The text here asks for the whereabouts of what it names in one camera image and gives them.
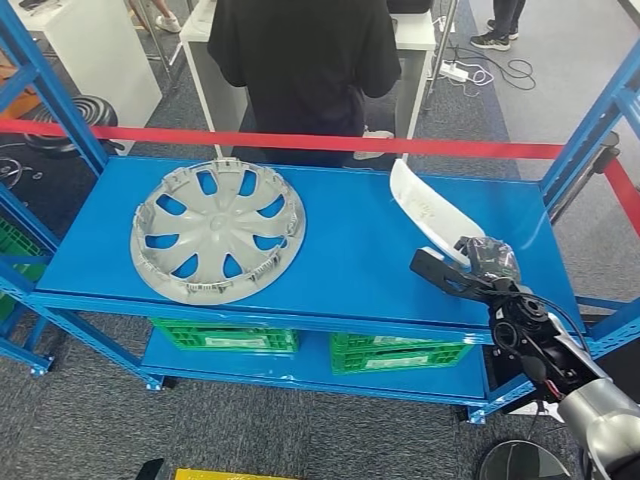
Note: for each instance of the black round ribbed base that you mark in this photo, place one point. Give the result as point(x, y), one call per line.
point(75, 122)

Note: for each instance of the white plastic car part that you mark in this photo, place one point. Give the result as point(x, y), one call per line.
point(425, 205)

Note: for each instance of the red barrier belt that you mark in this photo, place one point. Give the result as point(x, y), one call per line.
point(200, 139)

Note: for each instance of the blue metal shelf rack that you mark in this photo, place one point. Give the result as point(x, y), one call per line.
point(20, 351)
point(350, 265)

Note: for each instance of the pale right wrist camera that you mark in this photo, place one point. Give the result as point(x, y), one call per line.
point(440, 275)

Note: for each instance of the orange container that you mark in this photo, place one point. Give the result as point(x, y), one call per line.
point(20, 106)

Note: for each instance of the silver metal pole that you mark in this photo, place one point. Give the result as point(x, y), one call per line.
point(442, 46)

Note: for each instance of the green plastic crate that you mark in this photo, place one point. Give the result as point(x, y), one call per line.
point(15, 245)
point(395, 354)
point(225, 334)

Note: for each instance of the white power strip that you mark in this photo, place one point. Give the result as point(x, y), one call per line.
point(453, 70)

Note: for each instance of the white cabinet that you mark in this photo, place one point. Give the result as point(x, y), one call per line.
point(100, 53)

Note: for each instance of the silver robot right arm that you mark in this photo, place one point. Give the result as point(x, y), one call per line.
point(600, 417)

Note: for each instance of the grey plastic wheel hubcap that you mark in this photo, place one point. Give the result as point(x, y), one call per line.
point(215, 228)

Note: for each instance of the white table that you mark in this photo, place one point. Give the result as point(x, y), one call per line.
point(210, 73)

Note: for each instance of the metal stand legs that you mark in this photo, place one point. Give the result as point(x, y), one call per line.
point(155, 40)

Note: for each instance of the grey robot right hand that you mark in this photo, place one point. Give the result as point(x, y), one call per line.
point(492, 262)

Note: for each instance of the chrome emblem part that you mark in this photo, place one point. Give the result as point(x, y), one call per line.
point(10, 173)

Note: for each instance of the black barrier post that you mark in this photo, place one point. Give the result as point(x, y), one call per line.
point(583, 185)

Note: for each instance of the person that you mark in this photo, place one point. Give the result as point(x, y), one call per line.
point(300, 66)
point(167, 23)
point(497, 30)

